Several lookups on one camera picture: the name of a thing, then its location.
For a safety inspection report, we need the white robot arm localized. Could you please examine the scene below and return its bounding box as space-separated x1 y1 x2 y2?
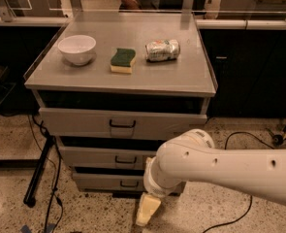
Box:
136 129 286 226

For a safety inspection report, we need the grey top drawer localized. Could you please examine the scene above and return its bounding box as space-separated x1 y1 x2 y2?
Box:
40 108 207 140

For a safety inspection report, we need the grey metal drawer cabinet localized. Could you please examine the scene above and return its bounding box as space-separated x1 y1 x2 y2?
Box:
23 11 218 200

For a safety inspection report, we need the black stand leg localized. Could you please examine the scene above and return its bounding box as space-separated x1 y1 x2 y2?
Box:
23 136 52 208

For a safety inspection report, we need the wheeled cart base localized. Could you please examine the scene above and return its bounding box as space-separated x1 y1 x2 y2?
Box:
266 116 286 147

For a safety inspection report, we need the green and yellow sponge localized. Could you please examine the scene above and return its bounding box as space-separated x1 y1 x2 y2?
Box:
111 48 136 74

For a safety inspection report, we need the crushed silver soda can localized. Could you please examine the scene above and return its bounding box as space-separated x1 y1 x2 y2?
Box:
145 39 180 62

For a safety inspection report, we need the white ceramic bowl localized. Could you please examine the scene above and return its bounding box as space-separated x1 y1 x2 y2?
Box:
57 35 96 66

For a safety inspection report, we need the black cable loop on floor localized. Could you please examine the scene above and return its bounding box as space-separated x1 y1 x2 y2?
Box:
202 131 276 233

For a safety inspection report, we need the black cable at left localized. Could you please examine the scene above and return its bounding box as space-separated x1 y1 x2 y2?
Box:
26 114 65 233

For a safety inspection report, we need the white horizontal rail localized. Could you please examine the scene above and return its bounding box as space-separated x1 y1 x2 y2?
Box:
0 17 286 30

